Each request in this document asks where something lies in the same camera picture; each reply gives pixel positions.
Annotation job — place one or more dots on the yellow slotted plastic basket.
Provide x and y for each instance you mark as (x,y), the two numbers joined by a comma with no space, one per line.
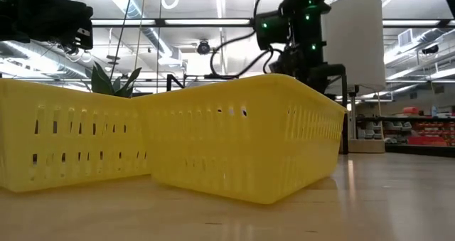
(71,148)
(231,155)

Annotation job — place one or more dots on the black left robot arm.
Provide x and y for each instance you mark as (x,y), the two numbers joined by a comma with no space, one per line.
(17,6)

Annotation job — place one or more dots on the black-framed wooden shelf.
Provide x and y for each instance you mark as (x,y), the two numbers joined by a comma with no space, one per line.
(344,127)

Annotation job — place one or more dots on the white shade table lamp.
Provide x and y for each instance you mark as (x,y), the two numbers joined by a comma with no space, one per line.
(355,38)

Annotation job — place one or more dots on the potted green snake plant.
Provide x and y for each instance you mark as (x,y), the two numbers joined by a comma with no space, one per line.
(101,84)

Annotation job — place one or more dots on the red bin storage rack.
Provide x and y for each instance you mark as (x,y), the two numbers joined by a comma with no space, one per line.
(426,139)

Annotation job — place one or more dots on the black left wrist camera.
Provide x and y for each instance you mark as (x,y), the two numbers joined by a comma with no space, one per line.
(83,38)

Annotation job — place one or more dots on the round black ceiling camera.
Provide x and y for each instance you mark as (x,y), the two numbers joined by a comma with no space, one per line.
(203,48)

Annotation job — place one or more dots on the black rig frame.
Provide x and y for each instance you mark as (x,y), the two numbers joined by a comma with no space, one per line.
(160,22)

